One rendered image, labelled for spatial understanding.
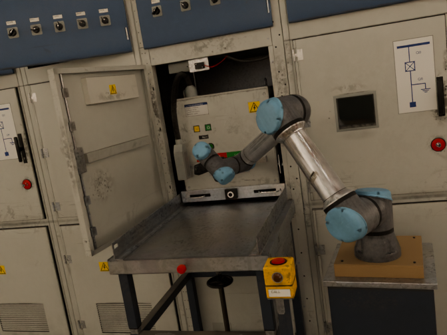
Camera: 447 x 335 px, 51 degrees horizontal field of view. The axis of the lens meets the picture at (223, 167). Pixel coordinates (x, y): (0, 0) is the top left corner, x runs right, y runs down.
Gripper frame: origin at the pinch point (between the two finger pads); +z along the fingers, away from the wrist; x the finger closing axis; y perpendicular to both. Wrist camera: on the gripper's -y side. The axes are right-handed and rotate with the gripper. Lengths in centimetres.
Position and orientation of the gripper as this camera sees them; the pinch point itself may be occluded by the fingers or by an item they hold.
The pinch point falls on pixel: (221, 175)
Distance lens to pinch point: 216.7
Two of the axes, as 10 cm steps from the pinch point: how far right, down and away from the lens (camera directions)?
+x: 0.1, -9.5, 3.2
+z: 3.0, 3.1, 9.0
